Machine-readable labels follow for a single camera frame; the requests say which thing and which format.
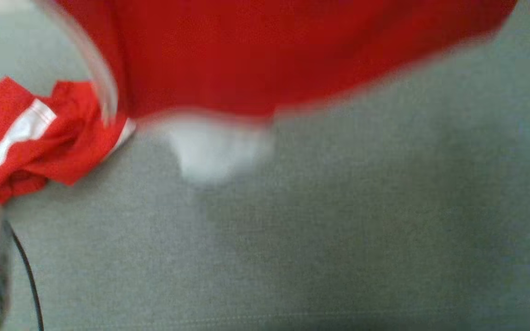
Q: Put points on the red white-trimmed jersey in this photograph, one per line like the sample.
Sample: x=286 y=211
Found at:
x=269 y=55

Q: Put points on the red shorts with white stripe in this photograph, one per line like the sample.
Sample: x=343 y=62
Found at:
x=62 y=147

